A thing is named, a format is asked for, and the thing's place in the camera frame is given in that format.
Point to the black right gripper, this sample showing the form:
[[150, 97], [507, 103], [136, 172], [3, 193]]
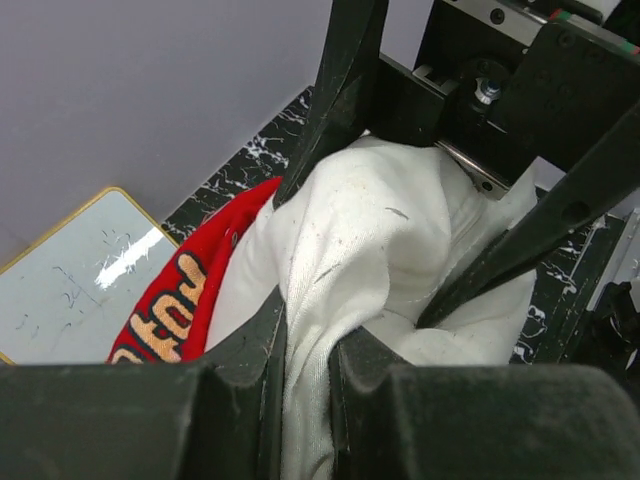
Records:
[[499, 84]]

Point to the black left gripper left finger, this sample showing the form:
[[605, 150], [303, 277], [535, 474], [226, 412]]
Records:
[[217, 417]]

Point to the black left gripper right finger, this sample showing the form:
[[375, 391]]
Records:
[[393, 420]]

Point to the red patterned pillowcase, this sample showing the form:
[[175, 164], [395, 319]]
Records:
[[172, 318]]

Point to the white pillow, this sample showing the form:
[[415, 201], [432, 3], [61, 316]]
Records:
[[374, 232]]

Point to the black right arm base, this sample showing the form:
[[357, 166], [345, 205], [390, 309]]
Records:
[[610, 340]]

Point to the aluminium table frame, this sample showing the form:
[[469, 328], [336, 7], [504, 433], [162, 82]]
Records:
[[623, 264]]

